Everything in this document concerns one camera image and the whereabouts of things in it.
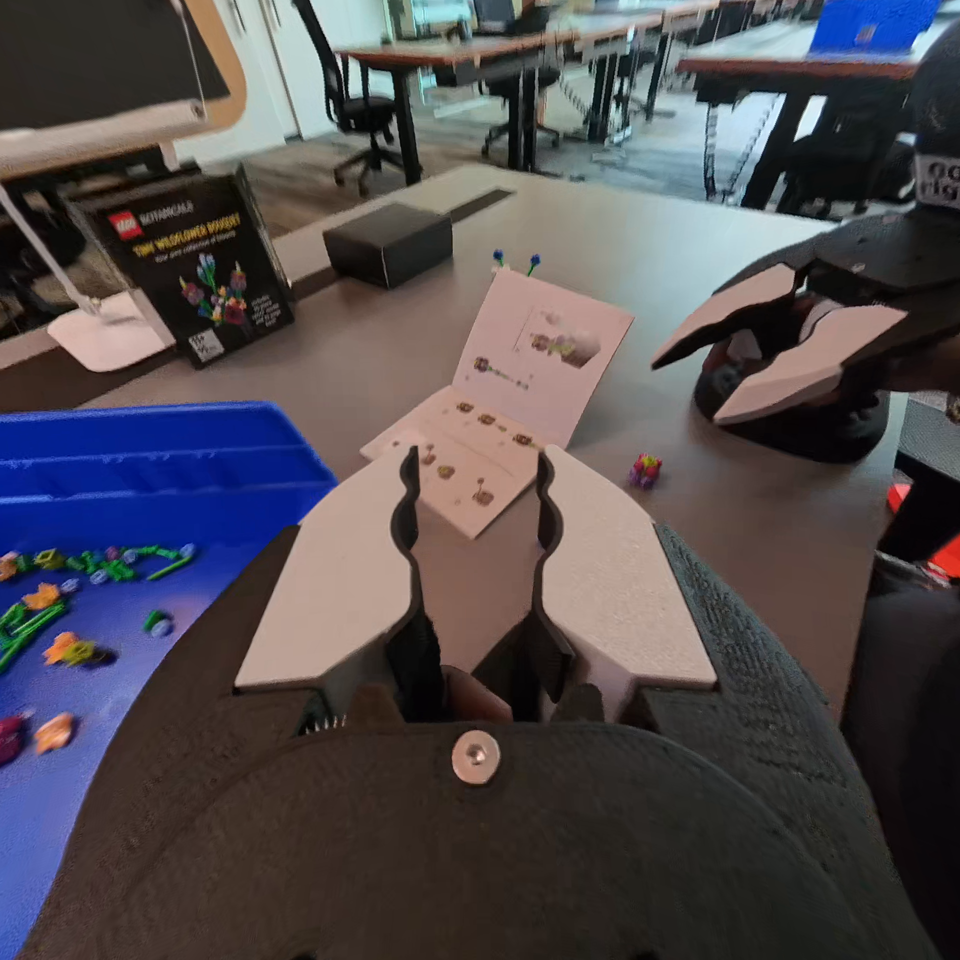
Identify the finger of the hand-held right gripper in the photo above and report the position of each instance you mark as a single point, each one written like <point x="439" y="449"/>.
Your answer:
<point x="728" y="315"/>
<point x="810" y="360"/>

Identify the matte black box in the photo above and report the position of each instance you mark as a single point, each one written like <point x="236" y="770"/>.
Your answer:
<point x="387" y="243"/>

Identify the wooden table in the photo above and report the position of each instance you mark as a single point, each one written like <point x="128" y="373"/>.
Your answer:
<point x="795" y="60"/>
<point x="450" y="53"/>

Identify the grey desk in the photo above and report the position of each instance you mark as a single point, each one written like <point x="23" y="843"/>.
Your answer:
<point x="375" y="345"/>

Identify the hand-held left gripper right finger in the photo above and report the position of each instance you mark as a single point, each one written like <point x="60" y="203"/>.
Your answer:
<point x="630" y="600"/>

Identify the small lime flower brick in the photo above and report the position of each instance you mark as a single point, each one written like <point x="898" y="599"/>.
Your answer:
<point x="645" y="470"/>

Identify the black glossy cardboard box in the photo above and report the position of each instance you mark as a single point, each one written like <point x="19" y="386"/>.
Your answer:
<point x="195" y="263"/>

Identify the orange traffic cone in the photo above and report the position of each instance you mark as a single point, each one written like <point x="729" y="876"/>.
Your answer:
<point x="930" y="540"/>

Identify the purple yellow flower assembly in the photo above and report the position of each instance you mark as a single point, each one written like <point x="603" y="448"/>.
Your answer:
<point x="645" y="474"/>

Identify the pile of small toy bricks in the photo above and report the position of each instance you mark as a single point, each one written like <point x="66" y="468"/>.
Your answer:
<point x="75" y="615"/>

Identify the blue plastic bin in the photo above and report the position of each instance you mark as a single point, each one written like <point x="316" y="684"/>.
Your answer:
<point x="120" y="480"/>

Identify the person's dark clothing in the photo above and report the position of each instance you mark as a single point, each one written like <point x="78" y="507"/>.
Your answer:
<point x="915" y="750"/>

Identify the blue plastic crate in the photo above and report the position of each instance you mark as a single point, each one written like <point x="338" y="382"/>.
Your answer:
<point x="870" y="23"/>

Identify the black board on white stand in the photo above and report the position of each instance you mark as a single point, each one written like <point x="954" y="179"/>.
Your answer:
<point x="90" y="75"/>

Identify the black office chair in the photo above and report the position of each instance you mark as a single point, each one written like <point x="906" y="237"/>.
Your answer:
<point x="345" y="98"/>
<point x="518" y="90"/>

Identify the black mesh cushion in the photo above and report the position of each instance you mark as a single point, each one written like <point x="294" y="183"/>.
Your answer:
<point x="803" y="420"/>

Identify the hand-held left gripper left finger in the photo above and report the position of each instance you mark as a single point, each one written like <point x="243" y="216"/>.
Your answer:
<point x="323" y="600"/>

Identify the white instruction booklet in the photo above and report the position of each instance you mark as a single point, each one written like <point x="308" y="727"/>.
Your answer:
<point x="510" y="390"/>

